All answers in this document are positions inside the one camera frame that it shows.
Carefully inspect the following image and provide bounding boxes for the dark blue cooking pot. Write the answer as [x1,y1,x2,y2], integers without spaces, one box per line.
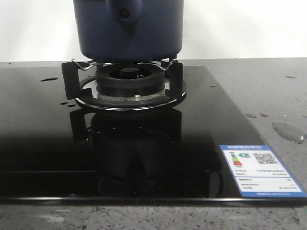
[73,0,184,63]

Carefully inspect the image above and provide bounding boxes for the blue energy efficiency label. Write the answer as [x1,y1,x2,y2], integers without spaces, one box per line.
[220,145,307,198]

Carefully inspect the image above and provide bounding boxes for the silver wire pot adapter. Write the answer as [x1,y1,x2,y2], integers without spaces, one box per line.
[71,58,178,71]

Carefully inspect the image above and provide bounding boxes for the black pot support ring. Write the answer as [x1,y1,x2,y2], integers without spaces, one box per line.
[61,58,188,111]

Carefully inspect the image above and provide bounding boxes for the black gas burner head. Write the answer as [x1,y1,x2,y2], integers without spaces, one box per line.
[95,64,165,97]

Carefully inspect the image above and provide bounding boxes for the black glass gas cooktop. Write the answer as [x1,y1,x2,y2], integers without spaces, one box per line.
[0,66,307,206]

